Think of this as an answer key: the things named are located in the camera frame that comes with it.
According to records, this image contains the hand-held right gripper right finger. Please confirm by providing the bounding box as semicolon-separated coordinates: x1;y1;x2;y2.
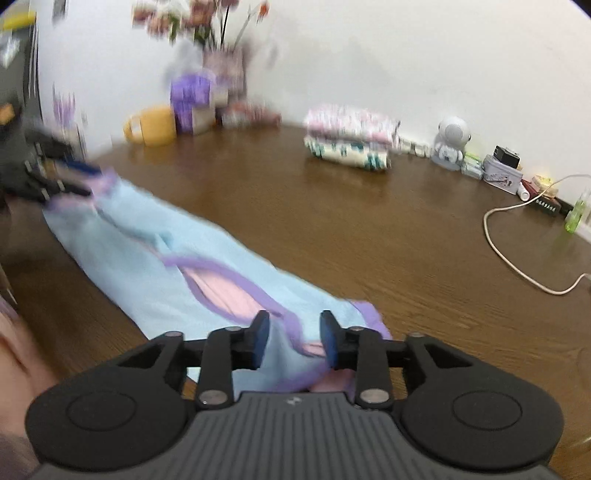
320;310;476;410

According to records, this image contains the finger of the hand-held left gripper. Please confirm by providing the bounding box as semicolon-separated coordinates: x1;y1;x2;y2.
23;173;93;201
28;124;103;177

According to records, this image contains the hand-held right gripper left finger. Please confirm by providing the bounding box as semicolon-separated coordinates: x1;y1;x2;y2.
115;310;271;410

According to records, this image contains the pink and blue mesh garment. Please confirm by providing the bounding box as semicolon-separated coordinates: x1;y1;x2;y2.
42;168;393;393

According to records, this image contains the purple lavender bunch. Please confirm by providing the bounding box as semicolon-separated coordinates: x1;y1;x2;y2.
52;85;88;155

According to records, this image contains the dark cabinet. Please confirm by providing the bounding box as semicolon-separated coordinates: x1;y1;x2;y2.
0;14;44;121

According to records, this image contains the yellow mug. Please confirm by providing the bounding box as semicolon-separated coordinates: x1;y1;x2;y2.
122;106;177;147

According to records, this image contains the purple tissue pack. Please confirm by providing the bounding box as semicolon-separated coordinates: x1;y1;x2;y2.
174;102;222;136
170;74;229;112

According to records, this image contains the purple mottled vase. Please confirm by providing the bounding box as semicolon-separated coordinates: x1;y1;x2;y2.
201;46;245;108

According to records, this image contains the person's clothed body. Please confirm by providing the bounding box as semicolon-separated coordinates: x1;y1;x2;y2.
0;295;61;480

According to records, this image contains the clear plastic snack bag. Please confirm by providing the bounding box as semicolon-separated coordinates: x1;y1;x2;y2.
222;102;282;129

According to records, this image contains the dried rose bouquet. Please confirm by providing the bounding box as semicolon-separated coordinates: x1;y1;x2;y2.
131;0;271;51

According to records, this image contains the green and white small box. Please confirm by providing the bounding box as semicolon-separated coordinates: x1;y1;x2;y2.
462;154;485;180

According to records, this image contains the white robot-shaped speaker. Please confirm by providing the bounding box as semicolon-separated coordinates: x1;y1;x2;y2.
430;116;472;172

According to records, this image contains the grey metal tin box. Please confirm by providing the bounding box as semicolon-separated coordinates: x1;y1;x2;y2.
482;154;524;193

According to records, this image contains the black charger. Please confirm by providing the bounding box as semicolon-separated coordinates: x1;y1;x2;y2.
493;145;521;169

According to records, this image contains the black long box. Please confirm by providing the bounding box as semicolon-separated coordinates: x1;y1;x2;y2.
529;194;573;217

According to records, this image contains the green spray bottle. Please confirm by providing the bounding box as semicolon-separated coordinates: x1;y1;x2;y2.
564;189;591;234

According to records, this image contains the white charging cable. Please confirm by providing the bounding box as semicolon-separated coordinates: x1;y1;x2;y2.
483;174;591;295

